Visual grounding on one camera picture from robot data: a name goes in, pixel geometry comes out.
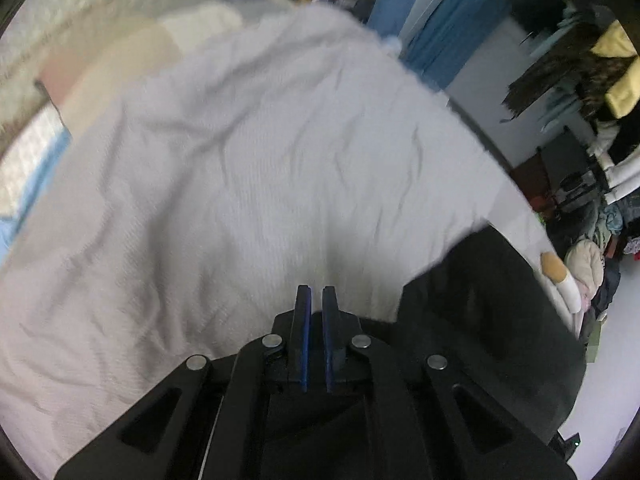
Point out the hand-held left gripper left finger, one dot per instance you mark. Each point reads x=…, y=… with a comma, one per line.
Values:
x=300, y=340

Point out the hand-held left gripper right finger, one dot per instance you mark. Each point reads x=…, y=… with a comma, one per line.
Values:
x=331, y=345

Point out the black puffer jacket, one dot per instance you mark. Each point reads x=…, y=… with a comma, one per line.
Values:
x=500, y=310

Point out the pile of clothes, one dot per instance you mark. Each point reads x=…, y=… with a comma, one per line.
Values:
x=600, y=260

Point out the cigarette-shaped pillow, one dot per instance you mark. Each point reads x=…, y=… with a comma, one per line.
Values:
x=562, y=280

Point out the grey bed sheet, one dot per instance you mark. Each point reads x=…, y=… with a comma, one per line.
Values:
x=250, y=160

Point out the black storage box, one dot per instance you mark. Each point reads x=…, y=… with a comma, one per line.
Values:
x=570, y=175

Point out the white hoodie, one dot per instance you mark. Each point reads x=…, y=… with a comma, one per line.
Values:
x=617, y=160

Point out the pale fluffy cloth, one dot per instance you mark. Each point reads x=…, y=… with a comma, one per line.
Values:
x=392, y=45

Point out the white textured pillow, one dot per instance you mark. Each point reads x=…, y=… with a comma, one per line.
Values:
x=30, y=160

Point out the beige pink pillow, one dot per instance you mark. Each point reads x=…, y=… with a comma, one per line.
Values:
x=140, y=55

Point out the blue curtain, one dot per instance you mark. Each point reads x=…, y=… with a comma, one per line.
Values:
x=450, y=35

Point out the brown patterned scarf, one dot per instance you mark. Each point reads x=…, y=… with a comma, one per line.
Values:
x=555, y=80

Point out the yellow fleece jacket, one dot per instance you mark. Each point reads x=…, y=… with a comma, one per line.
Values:
x=620, y=70

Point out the black hanging coat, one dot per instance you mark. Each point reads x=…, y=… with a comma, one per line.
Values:
x=545, y=0

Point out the cream quilted headboard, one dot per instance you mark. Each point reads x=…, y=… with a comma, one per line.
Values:
x=75, y=0

